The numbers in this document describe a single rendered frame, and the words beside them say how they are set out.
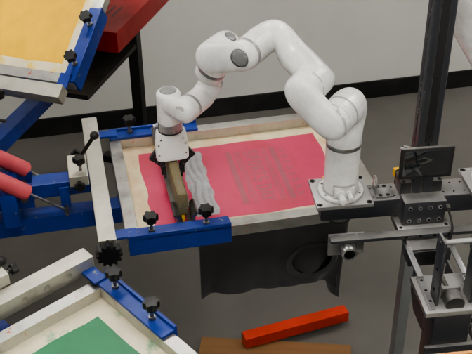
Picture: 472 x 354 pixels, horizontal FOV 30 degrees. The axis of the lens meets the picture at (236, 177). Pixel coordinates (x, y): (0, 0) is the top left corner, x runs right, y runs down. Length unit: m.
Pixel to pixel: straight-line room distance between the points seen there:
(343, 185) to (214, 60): 0.48
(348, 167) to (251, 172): 0.56
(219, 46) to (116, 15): 1.33
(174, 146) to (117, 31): 0.89
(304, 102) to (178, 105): 0.48
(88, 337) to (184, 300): 1.53
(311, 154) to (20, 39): 1.12
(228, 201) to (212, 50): 0.59
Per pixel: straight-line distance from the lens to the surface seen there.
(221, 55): 2.32
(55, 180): 2.74
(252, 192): 2.77
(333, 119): 2.22
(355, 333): 3.68
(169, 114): 2.61
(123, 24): 3.54
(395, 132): 4.96
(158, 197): 2.76
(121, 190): 2.75
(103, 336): 2.31
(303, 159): 2.93
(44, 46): 3.21
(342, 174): 2.39
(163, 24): 4.75
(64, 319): 2.38
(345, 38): 5.04
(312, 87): 2.22
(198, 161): 2.91
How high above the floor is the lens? 2.56
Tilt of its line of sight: 34 degrees down
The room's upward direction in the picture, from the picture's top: 1 degrees counter-clockwise
